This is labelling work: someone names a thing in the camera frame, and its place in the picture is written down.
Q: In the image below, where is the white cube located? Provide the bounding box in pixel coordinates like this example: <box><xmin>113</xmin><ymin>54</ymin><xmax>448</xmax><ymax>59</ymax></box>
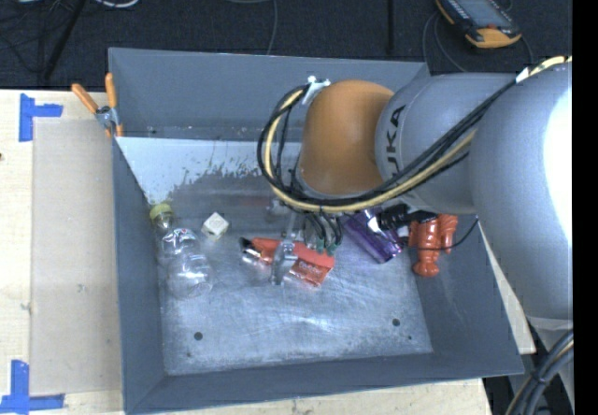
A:
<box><xmin>201</xmin><ymin>211</ymin><xmax>231</xmax><ymax>242</ymax></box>

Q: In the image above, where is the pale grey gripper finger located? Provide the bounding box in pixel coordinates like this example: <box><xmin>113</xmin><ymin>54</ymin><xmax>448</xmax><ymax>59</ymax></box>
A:
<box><xmin>270</xmin><ymin>240</ymin><xmax>299</xmax><ymax>287</ymax></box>

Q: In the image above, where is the purple clear plastic bottle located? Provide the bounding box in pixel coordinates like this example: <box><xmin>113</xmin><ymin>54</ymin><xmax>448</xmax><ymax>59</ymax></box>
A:
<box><xmin>342</xmin><ymin>208</ymin><xmax>406</xmax><ymax>265</ymax></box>

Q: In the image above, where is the orange toy lobster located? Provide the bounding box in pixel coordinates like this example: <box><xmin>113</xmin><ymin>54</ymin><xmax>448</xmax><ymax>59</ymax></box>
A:
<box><xmin>407</xmin><ymin>213</ymin><xmax>460</xmax><ymax>279</ymax></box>

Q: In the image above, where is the orange packet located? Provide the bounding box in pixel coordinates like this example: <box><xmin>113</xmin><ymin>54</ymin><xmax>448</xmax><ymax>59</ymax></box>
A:
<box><xmin>239</xmin><ymin>236</ymin><xmax>337</xmax><ymax>288</ymax></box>

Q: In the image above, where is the clear plastic bottle yellow cap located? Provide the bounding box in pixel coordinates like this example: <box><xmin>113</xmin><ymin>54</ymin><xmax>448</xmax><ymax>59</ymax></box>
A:
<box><xmin>149</xmin><ymin>201</ymin><xmax>217</xmax><ymax>300</ymax></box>

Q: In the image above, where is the black cylinder on white bracket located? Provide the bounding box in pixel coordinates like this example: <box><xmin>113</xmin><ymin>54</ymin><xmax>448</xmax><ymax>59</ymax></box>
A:
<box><xmin>367</xmin><ymin>203</ymin><xmax>437</xmax><ymax>237</ymax></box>

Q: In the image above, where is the grey metal bin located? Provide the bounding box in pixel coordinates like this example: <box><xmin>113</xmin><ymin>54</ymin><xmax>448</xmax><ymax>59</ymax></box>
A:
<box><xmin>107</xmin><ymin>47</ymin><xmax>526</xmax><ymax>415</ymax></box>

